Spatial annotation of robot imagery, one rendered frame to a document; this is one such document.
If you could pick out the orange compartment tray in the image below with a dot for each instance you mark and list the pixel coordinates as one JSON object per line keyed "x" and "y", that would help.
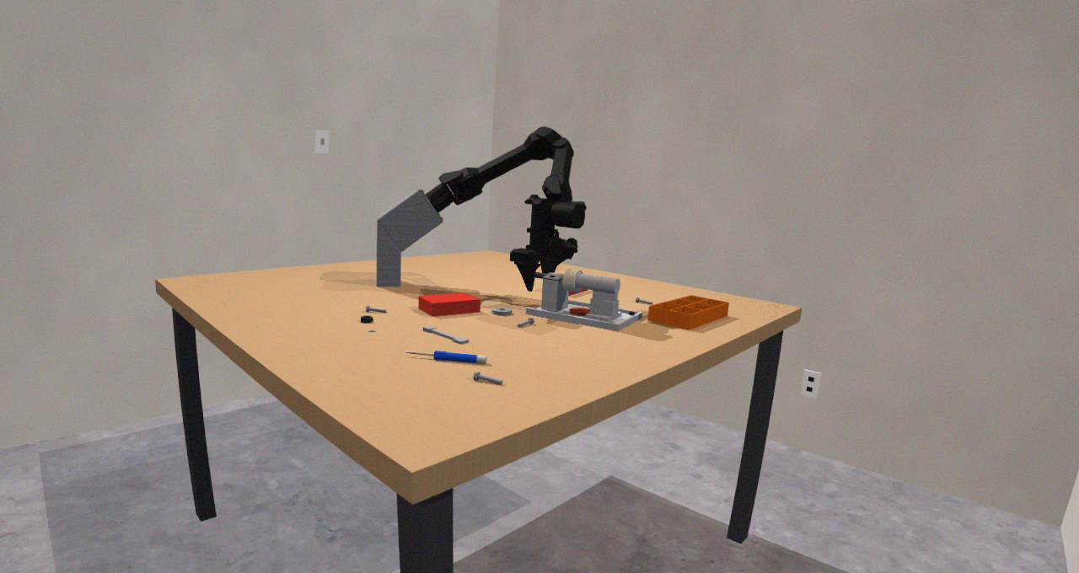
{"x": 690, "y": 315}

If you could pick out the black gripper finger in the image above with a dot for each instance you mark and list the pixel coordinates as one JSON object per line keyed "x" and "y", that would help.
{"x": 528, "y": 274}
{"x": 549, "y": 265}

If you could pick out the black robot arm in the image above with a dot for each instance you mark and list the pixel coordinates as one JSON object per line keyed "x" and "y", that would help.
{"x": 541, "y": 144}

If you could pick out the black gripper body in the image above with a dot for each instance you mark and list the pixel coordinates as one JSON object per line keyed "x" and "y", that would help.
{"x": 537, "y": 237}

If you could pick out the blue screwdriver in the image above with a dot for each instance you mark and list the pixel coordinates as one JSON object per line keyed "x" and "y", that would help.
{"x": 449, "y": 356}

